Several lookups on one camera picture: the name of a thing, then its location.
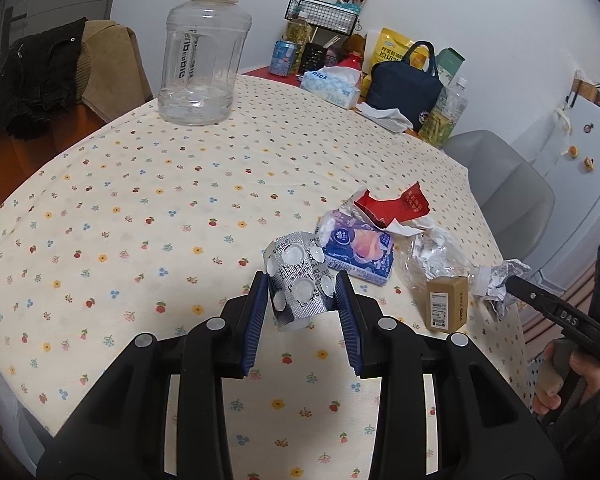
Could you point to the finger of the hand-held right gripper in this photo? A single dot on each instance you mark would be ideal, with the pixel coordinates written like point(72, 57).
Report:
point(560, 315)

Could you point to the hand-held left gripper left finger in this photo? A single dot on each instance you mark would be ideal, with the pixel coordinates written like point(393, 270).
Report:
point(255, 320)

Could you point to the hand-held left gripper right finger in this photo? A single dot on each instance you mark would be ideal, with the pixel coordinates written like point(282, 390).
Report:
point(347, 325)

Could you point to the silver pill blister pack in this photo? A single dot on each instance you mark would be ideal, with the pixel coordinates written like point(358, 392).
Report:
point(300, 280)

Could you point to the white paper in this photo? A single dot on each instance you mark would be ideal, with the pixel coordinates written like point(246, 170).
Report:
point(385, 115)
point(500, 290)

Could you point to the blue drink carton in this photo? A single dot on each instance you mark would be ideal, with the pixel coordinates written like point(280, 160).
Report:
point(355, 247)

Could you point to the small brown cardboard box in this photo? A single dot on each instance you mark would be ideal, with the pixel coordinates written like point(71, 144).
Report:
point(445, 305)

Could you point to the clear plastic bottle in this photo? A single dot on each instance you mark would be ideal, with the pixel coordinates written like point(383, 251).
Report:
point(455, 260)

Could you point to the torn red wrapper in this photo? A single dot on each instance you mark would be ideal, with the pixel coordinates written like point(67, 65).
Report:
point(395, 207)

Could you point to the person's right hand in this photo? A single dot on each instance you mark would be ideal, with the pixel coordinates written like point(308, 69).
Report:
point(587, 367)

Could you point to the white fridge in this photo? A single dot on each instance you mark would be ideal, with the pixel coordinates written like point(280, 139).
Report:
point(580, 200)

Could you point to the group of fridge magnets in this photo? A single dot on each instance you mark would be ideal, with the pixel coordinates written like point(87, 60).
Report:
point(573, 151)

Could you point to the grey upholstered chair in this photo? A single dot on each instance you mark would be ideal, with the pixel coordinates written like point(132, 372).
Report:
point(505, 185)

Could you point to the floral dotted tablecloth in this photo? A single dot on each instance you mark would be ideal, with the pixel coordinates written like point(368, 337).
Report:
point(155, 210)

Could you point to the brown storage box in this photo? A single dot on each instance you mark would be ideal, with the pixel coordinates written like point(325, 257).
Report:
point(587, 91)

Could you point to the white loose paper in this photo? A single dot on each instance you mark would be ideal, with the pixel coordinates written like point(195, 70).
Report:
point(385, 115)

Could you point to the plastic bottle with green label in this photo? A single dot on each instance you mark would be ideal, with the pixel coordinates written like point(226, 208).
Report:
point(445, 115)

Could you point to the navy lunch bag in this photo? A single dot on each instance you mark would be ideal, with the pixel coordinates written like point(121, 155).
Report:
point(400, 95)

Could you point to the blue white tissue box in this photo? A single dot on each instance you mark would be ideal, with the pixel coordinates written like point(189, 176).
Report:
point(330, 87)

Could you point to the red bottle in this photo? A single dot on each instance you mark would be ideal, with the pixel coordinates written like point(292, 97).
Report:
point(351, 62)

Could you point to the blue drink can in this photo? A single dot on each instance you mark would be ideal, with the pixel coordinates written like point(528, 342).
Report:
point(283, 57)

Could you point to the large clear water jug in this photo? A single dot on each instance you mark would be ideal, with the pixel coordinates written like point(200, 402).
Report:
point(202, 60)

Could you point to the black mesh holder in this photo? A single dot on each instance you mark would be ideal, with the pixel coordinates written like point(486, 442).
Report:
point(312, 57)

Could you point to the orange brown chair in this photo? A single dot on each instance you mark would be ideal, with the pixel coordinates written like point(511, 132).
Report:
point(45, 150)

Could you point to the tall green box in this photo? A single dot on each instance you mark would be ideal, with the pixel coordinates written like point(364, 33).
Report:
point(450, 62)

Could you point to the yellow snack bag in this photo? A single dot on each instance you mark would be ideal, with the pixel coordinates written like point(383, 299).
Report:
point(387, 47)

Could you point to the cooking oil bottle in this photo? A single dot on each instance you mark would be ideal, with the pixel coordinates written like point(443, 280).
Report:
point(297, 32)

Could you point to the tan jacket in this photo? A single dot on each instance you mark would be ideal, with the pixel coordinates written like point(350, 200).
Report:
point(115, 60)

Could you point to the dark clothing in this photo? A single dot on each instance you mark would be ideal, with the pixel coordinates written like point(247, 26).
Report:
point(35, 75)

